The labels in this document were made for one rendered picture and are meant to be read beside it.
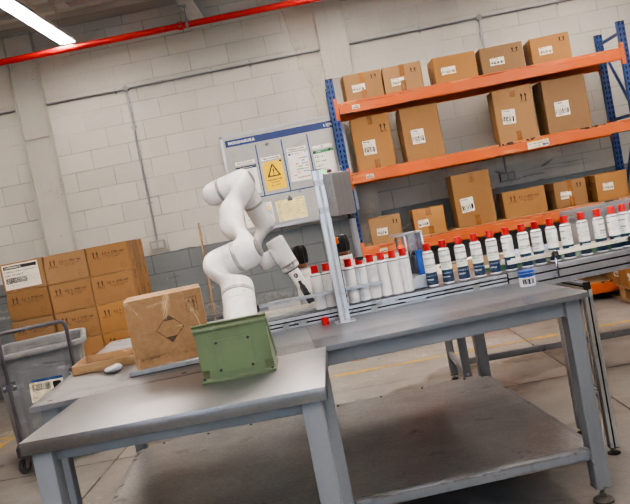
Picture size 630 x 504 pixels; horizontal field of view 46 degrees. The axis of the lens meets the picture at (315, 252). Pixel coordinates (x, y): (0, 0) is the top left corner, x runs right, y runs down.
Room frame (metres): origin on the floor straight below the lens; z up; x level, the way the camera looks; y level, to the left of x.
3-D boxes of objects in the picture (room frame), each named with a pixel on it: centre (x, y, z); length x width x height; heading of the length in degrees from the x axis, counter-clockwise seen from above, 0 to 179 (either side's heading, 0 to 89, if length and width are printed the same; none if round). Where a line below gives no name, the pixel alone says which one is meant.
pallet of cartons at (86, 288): (6.69, 2.13, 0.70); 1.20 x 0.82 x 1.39; 94
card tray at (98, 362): (3.28, 0.98, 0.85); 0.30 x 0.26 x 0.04; 94
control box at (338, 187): (3.27, -0.13, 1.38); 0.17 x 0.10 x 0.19; 149
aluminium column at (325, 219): (3.21, -0.07, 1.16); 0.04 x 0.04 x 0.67; 4
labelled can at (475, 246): (3.40, -0.73, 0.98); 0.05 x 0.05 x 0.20
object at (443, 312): (3.44, 0.12, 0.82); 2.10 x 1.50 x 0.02; 94
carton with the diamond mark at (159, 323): (2.98, 0.64, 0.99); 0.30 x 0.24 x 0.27; 100
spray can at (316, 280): (3.35, 0.02, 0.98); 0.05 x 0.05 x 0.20
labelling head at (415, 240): (3.47, -0.43, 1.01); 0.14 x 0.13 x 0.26; 94
